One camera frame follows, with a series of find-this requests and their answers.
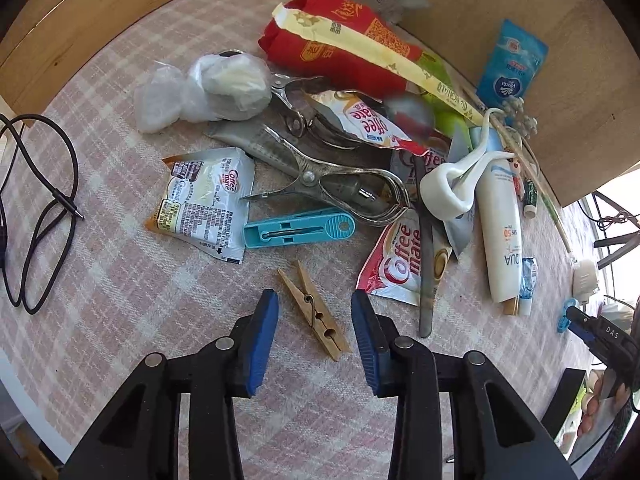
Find large metal clamp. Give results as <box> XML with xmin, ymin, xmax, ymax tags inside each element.
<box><xmin>242</xmin><ymin>124</ymin><xmax>413</xmax><ymax>227</ymax></box>

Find black cable with plug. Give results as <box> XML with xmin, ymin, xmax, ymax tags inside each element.
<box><xmin>0</xmin><ymin>114</ymin><xmax>85</xmax><ymax>317</ymax></box>

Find black tripod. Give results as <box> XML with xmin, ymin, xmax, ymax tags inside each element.
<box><xmin>577</xmin><ymin>191</ymin><xmax>640</xmax><ymax>272</ymax></box>

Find plaid cloth covered desktop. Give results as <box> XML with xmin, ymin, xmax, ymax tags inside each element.
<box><xmin>0</xmin><ymin>0</ymin><xmax>616</xmax><ymax>480</ymax></box>

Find small blue white tube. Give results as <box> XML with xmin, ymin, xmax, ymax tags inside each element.
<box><xmin>517</xmin><ymin>256</ymin><xmax>540</xmax><ymax>317</ymax></box>

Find small metal clamp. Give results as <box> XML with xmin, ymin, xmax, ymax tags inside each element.
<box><xmin>270</xmin><ymin>72</ymin><xmax>368</xmax><ymax>152</ymax></box>

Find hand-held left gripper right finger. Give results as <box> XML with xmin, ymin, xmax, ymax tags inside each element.
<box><xmin>351</xmin><ymin>289</ymin><xmax>578</xmax><ymax>480</ymax></box>

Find green lip balm stick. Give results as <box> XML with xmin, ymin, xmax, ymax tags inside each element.
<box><xmin>521</xmin><ymin>160</ymin><xmax>540</xmax><ymax>219</ymax></box>

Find red white creamer packet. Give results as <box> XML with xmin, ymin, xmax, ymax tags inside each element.
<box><xmin>356</xmin><ymin>207</ymin><xmax>453</xmax><ymax>308</ymax></box>
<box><xmin>410</xmin><ymin>150</ymin><xmax>451</xmax><ymax>186</ymax></box>
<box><xmin>307</xmin><ymin>89</ymin><xmax>431</xmax><ymax>157</ymax></box>

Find crumpled clear plastic bag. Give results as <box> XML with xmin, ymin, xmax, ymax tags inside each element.
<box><xmin>134</xmin><ymin>52</ymin><xmax>273</xmax><ymax>134</ymax></box>

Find grey fuzzy flower ornament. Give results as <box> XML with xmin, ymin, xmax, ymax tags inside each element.
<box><xmin>492</xmin><ymin>96</ymin><xmax>539</xmax><ymax>137</ymax></box>

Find yellow printed ribbon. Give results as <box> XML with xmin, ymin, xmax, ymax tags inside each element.
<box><xmin>272</xmin><ymin>2</ymin><xmax>486</xmax><ymax>127</ymax></box>

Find grey nail file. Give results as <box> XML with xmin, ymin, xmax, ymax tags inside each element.
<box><xmin>416</xmin><ymin>147</ymin><xmax>437</xmax><ymax>339</ymax></box>

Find person's right hand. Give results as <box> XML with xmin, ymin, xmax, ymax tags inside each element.
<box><xmin>577</xmin><ymin>367</ymin><xmax>632</xmax><ymax>438</ymax></box>

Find white plug adapter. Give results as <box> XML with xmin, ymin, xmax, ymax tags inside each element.
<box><xmin>571</xmin><ymin>258</ymin><xmax>599</xmax><ymax>306</ymax></box>

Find wrapped chopsticks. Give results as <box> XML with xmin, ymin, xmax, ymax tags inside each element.
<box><xmin>460</xmin><ymin>85</ymin><xmax>581</xmax><ymax>266</ymax></box>

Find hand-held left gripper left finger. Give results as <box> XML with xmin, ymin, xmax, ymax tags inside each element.
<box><xmin>60</xmin><ymin>289</ymin><xmax>280</xmax><ymax>480</ymax></box>

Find wooden side panel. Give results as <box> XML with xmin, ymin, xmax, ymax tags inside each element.
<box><xmin>0</xmin><ymin>0</ymin><xmax>273</xmax><ymax>128</ymax></box>

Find black storage tray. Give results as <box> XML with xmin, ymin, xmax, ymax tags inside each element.
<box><xmin>542</xmin><ymin>367</ymin><xmax>588</xmax><ymax>441</ymax></box>

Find grey foil packet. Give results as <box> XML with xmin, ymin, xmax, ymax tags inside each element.
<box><xmin>205</xmin><ymin>120</ymin><xmax>301</xmax><ymax>173</ymax></box>

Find red printed packet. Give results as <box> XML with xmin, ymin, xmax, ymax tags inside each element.
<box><xmin>258</xmin><ymin>0</ymin><xmax>428</xmax><ymax>101</ymax></box>

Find blue tissue packet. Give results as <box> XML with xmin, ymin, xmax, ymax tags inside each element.
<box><xmin>475</xmin><ymin>19</ymin><xmax>549</xmax><ymax>111</ymax></box>

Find white silicone strap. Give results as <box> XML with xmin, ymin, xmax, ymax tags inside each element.
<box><xmin>419</xmin><ymin>107</ymin><xmax>516</xmax><ymax>221</ymax></box>

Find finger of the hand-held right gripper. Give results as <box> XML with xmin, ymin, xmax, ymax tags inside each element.
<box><xmin>566</xmin><ymin>305</ymin><xmax>608</xmax><ymax>361</ymax></box>

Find white sunscreen tube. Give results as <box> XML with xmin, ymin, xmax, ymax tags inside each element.
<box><xmin>474</xmin><ymin>157</ymin><xmax>524</xmax><ymax>304</ymax></box>

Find light blue clothespin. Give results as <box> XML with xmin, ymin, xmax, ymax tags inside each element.
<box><xmin>555</xmin><ymin>298</ymin><xmax>581</xmax><ymax>334</ymax></box>

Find white green creamer packet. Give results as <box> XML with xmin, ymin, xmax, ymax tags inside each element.
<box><xmin>146</xmin><ymin>147</ymin><xmax>256</xmax><ymax>265</ymax></box>

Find wooden clothespin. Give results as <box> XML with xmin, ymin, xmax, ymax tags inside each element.
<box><xmin>277</xmin><ymin>260</ymin><xmax>353</xmax><ymax>362</ymax></box>

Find blue plastic clip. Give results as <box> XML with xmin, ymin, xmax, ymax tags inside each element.
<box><xmin>243</xmin><ymin>207</ymin><xmax>357</xmax><ymax>250</ymax></box>

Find person's right forearm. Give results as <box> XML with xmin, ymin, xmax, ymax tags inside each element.
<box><xmin>565</xmin><ymin>400</ymin><xmax>640</xmax><ymax>480</ymax></box>

